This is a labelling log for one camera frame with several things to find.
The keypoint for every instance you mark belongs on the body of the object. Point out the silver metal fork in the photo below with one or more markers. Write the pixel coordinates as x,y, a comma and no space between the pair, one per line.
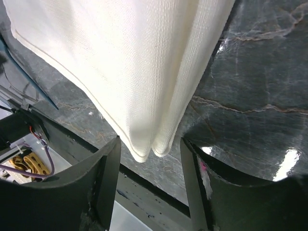
16,95

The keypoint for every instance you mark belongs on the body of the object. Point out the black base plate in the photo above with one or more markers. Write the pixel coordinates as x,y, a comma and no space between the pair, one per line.
150,205

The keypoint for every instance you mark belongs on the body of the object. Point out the blue plastic spoon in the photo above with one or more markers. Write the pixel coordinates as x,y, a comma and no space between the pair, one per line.
5,48

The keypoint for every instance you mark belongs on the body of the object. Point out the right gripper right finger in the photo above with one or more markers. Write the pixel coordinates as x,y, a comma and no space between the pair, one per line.
222,198

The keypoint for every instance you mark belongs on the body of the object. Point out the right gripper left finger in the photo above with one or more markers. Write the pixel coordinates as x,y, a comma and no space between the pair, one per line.
79,198

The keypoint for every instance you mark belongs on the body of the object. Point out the white cloth napkin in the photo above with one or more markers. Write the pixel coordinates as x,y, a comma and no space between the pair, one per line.
139,61

